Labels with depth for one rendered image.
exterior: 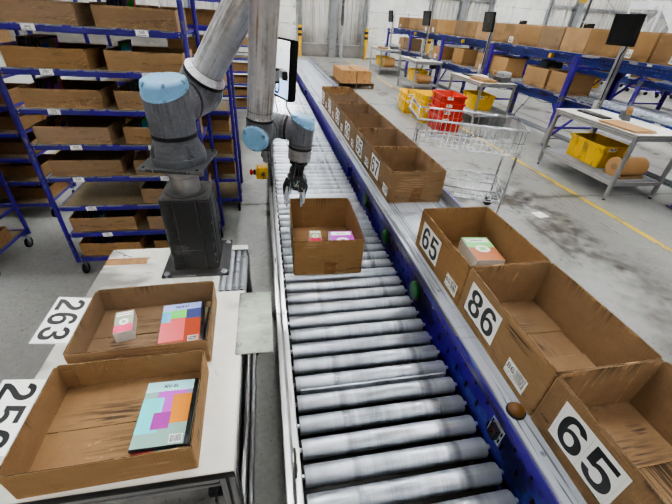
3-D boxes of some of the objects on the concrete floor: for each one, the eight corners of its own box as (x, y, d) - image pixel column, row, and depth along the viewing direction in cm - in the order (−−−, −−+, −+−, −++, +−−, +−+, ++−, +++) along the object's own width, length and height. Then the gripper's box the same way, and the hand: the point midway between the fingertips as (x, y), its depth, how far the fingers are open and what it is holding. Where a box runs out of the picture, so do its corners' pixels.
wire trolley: (490, 204, 397) (523, 108, 339) (497, 228, 351) (536, 121, 293) (396, 189, 414) (412, 96, 356) (391, 210, 368) (408, 107, 310)
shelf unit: (80, 275, 253) (-87, -104, 143) (104, 239, 293) (-12, -80, 183) (221, 267, 271) (169, -76, 161) (226, 234, 310) (187, -59, 200)
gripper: (284, 163, 133) (279, 212, 144) (315, 166, 136) (309, 214, 147) (282, 155, 140) (278, 203, 151) (313, 158, 143) (306, 205, 154)
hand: (293, 203), depth 151 cm, fingers open, 5 cm apart
